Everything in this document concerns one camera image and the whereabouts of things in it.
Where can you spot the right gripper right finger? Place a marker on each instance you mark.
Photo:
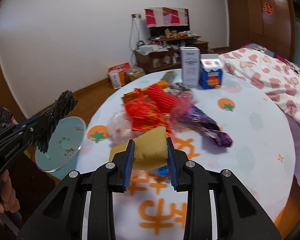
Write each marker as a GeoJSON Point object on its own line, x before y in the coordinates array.
{"type": "Point", "coordinates": [238, 213]}

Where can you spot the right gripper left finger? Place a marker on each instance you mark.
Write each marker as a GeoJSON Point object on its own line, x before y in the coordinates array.
{"type": "Point", "coordinates": [60, 216]}

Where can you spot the purple foil wrapper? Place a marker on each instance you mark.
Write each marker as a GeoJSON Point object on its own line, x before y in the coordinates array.
{"type": "Point", "coordinates": [206, 125]}

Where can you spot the yellow sponge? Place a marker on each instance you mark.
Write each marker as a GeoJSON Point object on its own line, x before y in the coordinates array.
{"type": "Point", "coordinates": [150, 150]}

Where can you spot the pink transparent plastic bag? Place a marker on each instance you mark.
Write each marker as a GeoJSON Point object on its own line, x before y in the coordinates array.
{"type": "Point", "coordinates": [182, 110]}

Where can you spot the red foil wrapper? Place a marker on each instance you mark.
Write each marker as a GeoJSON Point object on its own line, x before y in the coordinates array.
{"type": "Point", "coordinates": [145, 115]}

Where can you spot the black knitted cloth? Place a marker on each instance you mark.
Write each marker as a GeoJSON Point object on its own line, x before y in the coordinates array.
{"type": "Point", "coordinates": [50, 118]}

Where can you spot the light blue trash bin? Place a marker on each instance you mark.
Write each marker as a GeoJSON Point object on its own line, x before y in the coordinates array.
{"type": "Point", "coordinates": [65, 143]}

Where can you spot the person's left hand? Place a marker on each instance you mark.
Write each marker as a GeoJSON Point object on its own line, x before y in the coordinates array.
{"type": "Point", "coordinates": [8, 201]}

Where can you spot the white fruit-print tablecloth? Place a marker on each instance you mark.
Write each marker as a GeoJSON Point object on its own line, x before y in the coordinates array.
{"type": "Point", "coordinates": [262, 157]}

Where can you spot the red and white box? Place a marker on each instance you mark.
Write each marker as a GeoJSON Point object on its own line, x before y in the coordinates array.
{"type": "Point", "coordinates": [120, 67]}

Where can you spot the heart-print white quilt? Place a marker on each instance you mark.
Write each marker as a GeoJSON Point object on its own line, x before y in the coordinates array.
{"type": "Point", "coordinates": [279, 80]}

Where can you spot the grey patterned crumpled cloth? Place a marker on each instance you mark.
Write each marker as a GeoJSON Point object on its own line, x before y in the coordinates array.
{"type": "Point", "coordinates": [176, 89]}

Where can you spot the blue LOOK milk carton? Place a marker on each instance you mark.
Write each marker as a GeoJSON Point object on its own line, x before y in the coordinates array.
{"type": "Point", "coordinates": [211, 74]}

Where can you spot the yellow plastic bag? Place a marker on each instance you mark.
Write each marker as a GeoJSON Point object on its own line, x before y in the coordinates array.
{"type": "Point", "coordinates": [135, 73]}

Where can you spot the gold black remote-like packet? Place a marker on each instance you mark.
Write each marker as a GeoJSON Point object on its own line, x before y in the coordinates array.
{"type": "Point", "coordinates": [169, 77]}

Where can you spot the grey milk carton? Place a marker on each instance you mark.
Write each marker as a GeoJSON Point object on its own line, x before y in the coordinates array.
{"type": "Point", "coordinates": [190, 64]}

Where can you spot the dark wooden TV cabinet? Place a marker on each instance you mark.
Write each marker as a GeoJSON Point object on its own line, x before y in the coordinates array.
{"type": "Point", "coordinates": [164, 53]}

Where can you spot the television with patterned cover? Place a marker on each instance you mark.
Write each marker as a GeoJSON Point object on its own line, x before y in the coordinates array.
{"type": "Point", "coordinates": [160, 19]}

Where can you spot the brown wooden wardrobe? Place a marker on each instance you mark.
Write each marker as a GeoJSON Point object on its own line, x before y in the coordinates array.
{"type": "Point", "coordinates": [279, 33]}

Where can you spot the red double-happiness sticker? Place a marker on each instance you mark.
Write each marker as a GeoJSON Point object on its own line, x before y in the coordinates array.
{"type": "Point", "coordinates": [268, 9]}

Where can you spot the wall power socket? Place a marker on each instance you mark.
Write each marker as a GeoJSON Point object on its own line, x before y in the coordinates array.
{"type": "Point", "coordinates": [138, 15]}

